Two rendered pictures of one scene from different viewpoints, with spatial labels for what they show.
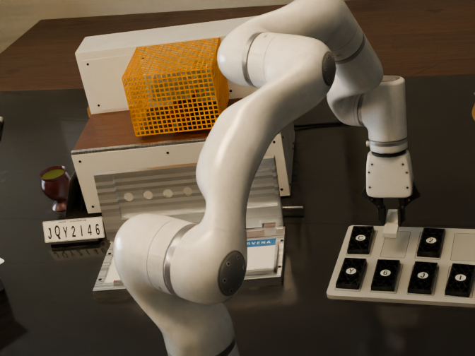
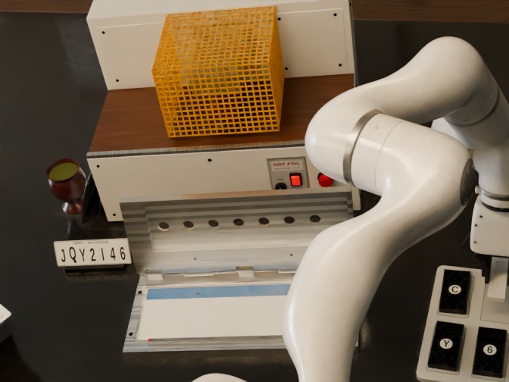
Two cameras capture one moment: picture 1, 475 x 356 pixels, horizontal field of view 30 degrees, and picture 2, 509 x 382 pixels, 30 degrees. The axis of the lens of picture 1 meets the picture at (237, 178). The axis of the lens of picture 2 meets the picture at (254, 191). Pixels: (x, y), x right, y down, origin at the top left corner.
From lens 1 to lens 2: 58 cm
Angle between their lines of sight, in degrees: 13
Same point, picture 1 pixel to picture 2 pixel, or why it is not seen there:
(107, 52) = (129, 19)
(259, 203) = not seen: hidden behind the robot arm
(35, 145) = (35, 102)
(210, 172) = (304, 339)
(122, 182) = (155, 210)
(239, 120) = (343, 261)
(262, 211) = not seen: hidden behind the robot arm
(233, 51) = (331, 143)
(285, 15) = (403, 88)
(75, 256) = (96, 289)
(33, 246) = (43, 267)
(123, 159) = (153, 165)
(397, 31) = not seen: outside the picture
